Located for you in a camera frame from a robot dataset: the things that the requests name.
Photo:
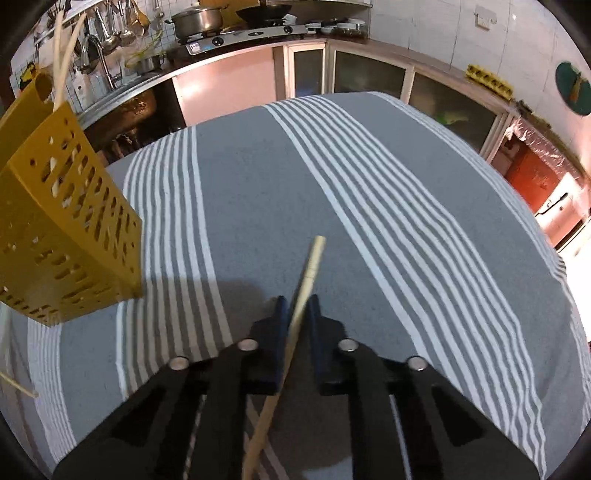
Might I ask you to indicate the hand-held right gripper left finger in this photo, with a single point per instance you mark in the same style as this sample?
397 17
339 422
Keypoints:
276 344

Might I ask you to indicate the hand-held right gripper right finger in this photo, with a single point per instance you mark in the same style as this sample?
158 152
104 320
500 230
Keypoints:
318 344

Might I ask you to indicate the tapered wooden chopstick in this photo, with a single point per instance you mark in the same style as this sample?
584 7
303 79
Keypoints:
73 55
310 272
21 386
57 55

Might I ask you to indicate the yellow slotted utensil holder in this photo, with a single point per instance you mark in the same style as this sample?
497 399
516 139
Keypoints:
69 230

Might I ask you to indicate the grey striped tablecloth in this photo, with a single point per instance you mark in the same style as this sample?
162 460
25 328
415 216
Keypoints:
258 207

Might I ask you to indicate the red box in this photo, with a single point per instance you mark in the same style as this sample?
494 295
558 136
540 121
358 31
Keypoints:
531 177

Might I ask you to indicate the kitchen counter cabinet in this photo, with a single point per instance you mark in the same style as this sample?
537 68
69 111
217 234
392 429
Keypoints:
364 74

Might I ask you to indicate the steel sink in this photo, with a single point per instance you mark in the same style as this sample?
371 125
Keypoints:
134 108

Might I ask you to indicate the small steel pot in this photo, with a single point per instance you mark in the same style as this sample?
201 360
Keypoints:
148 63

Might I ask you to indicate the steel gas stove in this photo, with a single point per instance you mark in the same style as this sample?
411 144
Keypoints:
240 38

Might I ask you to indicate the yellow egg carton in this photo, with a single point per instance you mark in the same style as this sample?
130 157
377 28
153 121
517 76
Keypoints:
489 83

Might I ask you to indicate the cluster of white bowls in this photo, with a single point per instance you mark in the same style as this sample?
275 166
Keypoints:
339 27

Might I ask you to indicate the steel pot with lid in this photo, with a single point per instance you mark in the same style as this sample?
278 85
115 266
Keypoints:
198 23

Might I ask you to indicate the black wok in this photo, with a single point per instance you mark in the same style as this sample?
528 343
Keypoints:
263 11

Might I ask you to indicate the metal faucet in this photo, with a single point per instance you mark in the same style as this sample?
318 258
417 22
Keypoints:
99 48

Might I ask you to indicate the row of hanging metal ladles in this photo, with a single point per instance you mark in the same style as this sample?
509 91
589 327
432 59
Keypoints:
111 37

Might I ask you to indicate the yellow black hanging toy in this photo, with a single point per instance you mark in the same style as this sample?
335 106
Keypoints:
27 74

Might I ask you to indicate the teal round wall object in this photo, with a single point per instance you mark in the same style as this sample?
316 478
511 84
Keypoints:
565 87

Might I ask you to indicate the white wall socket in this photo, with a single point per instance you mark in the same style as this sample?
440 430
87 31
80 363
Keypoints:
485 17

